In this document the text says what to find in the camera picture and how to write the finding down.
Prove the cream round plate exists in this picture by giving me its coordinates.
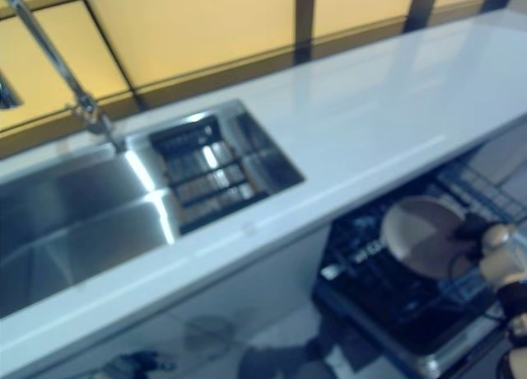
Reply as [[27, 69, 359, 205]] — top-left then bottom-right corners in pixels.
[[380, 195, 471, 279]]

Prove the wire dishwasher rack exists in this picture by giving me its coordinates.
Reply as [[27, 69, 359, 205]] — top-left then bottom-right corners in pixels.
[[329, 164, 527, 314]]

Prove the black dish drying rack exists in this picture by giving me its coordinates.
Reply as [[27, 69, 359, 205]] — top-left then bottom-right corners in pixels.
[[148, 113, 269, 232]]

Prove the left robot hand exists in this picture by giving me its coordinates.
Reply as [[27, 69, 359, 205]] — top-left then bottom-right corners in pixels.
[[102, 352, 175, 379]]

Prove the white glossy cabinet door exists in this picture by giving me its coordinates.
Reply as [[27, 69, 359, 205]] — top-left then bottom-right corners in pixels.
[[164, 224, 333, 355]]

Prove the chrome gooseneck kitchen faucet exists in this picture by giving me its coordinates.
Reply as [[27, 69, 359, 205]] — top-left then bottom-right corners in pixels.
[[0, 0, 115, 150]]

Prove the stainless steel sink basin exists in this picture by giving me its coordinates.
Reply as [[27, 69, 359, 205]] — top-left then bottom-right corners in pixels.
[[0, 101, 306, 319]]

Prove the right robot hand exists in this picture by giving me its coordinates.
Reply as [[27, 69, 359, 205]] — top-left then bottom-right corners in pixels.
[[450, 213, 495, 265]]

